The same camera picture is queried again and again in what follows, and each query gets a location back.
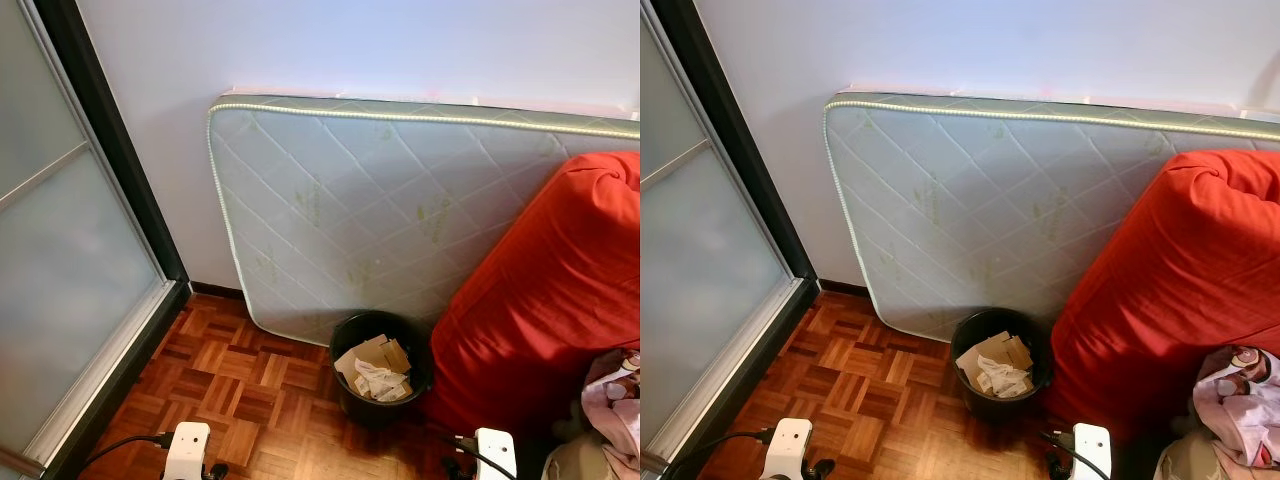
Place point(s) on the pink cartoon print blanket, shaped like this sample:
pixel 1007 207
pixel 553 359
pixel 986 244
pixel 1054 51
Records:
pixel 612 400
pixel 1235 400

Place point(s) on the black waste bin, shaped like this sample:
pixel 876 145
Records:
pixel 975 407
pixel 360 412

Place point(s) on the crumpled white paper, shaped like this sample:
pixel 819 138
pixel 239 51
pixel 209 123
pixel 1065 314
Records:
pixel 1003 378
pixel 380 383

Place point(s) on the brown cardboard piece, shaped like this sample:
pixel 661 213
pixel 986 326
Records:
pixel 375 352
pixel 995 348

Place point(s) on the dark wooden baseboard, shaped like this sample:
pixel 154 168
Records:
pixel 845 288
pixel 220 291

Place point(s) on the red covered folded mattress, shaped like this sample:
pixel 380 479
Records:
pixel 540 290
pixel 1160 280

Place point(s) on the frosted glass sliding door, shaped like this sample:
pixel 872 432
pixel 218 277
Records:
pixel 60 250
pixel 700 260

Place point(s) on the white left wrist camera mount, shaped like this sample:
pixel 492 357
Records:
pixel 790 448
pixel 187 450

